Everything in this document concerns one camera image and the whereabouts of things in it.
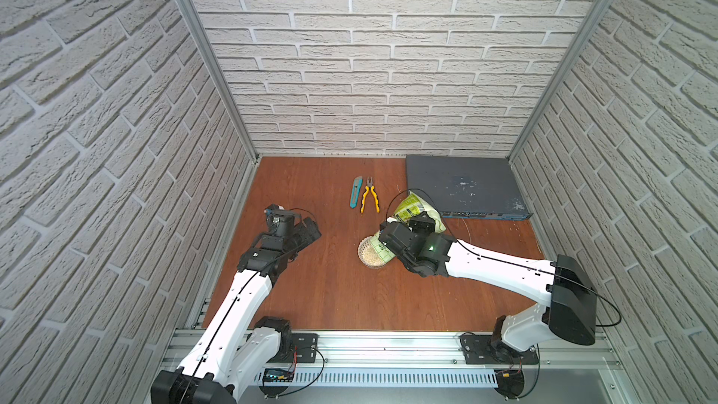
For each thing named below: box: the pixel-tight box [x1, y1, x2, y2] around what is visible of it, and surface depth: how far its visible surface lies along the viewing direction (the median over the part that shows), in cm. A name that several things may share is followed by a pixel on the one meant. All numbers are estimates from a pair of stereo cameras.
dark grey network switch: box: [405, 155, 533, 221], surface depth 106 cm
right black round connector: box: [493, 369, 525, 400], surface depth 72 cm
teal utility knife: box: [349, 175, 363, 209], surface depth 110 cm
